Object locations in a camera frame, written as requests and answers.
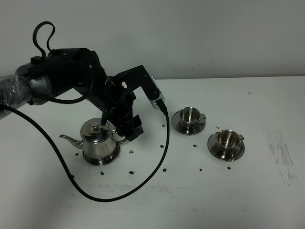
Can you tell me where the steel cup saucer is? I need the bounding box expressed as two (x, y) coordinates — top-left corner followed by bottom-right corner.
(172, 107), (206, 135)
(207, 131), (245, 161)

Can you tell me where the rear stainless steel teacup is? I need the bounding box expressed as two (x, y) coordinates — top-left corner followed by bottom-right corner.
(179, 106), (206, 128)

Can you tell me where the stainless steel teacup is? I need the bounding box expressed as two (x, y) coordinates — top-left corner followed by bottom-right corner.
(216, 129), (244, 153)
(179, 106), (206, 128)

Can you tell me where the front steel cup saucer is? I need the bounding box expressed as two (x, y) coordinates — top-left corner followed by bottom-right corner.
(207, 131), (245, 161)

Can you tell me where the black left camera cable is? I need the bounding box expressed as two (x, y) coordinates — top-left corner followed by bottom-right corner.
(0, 21), (170, 203)

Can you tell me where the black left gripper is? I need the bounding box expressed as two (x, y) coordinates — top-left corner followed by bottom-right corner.
(101, 65), (164, 141)

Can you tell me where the rear steel cup saucer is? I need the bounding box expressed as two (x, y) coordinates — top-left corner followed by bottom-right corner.
(172, 107), (206, 135)

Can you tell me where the front stainless steel teacup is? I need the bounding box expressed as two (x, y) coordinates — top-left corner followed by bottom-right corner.
(216, 129), (244, 153)

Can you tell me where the steel teapot saucer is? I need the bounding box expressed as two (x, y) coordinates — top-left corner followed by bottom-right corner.
(82, 146), (121, 166)

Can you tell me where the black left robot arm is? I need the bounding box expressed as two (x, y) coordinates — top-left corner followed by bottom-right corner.
(0, 48), (166, 141)

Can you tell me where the stainless steel teapot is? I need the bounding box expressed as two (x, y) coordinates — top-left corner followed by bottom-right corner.
(60, 118), (127, 159)

